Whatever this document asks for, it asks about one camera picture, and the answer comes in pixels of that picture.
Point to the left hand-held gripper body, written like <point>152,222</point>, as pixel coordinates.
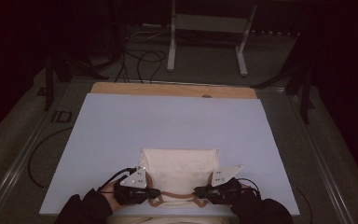
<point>130,194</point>

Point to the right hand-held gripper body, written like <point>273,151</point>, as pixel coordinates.
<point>225,193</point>

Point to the cream baby bodysuit brown trim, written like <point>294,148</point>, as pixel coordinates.
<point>178,171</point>

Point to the person's left hand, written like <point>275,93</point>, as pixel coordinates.
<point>111,194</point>

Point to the person's right hand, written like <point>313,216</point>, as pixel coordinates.
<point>247,190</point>

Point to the light blue table mat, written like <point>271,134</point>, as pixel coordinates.
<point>167,124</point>

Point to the black metal stand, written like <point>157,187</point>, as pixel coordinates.
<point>306,99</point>
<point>49,84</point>

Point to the white metal stand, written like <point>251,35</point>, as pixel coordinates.
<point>211,23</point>

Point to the metal floor rail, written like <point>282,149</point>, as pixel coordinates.
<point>320,165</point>
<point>18,161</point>

